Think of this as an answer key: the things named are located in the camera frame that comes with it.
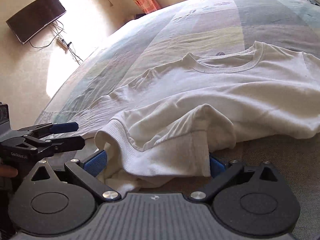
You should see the wall mounted black television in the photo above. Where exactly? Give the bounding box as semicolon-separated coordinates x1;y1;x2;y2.
6;0;66;44

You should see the white printed sweatshirt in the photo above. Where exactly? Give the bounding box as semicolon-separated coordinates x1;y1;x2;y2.
92;42;319;193

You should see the patchwork pastel bed sheet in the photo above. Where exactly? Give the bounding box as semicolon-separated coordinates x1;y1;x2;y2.
37;0;319;239

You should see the person's left hand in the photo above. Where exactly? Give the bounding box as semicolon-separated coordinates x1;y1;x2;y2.
0;164;18;178

